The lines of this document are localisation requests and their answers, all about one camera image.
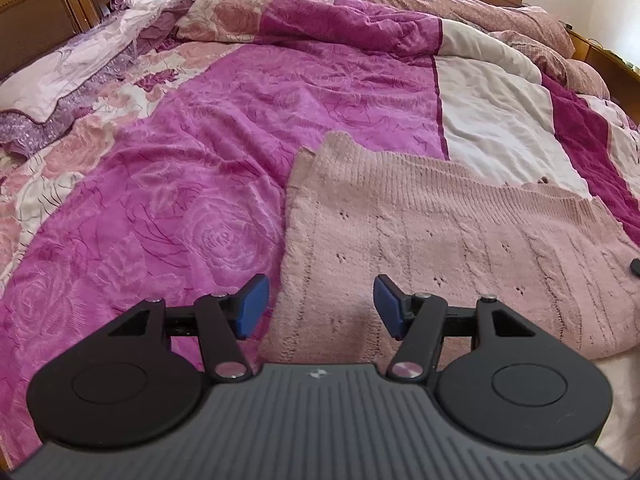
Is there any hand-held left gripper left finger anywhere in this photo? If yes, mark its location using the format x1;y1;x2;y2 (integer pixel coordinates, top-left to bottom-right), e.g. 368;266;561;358
106;273;271;382

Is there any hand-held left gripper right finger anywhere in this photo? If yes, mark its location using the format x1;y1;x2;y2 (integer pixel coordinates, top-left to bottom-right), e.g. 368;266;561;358
373;273;535;382

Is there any pink knit cardigan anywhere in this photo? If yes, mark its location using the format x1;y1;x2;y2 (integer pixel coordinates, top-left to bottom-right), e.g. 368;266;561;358
260;131;640;361

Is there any magenta floral patchwork quilt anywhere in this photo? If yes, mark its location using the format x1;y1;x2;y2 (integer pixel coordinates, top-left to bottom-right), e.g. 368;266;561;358
0;0;640;466

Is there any wooden footboard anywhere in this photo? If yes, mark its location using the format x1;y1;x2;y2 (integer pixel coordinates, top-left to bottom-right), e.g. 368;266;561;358
569;29;640;111

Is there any pink dotted duvet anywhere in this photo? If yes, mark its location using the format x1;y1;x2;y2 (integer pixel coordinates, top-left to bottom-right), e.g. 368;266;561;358
215;0;612;102

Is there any purple floral pillow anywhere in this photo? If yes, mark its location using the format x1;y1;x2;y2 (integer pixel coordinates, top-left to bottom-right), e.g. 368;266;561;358
0;0;217;156

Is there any wooden headboard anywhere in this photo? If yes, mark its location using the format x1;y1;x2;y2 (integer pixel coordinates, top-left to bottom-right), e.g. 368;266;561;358
0;0;223;81

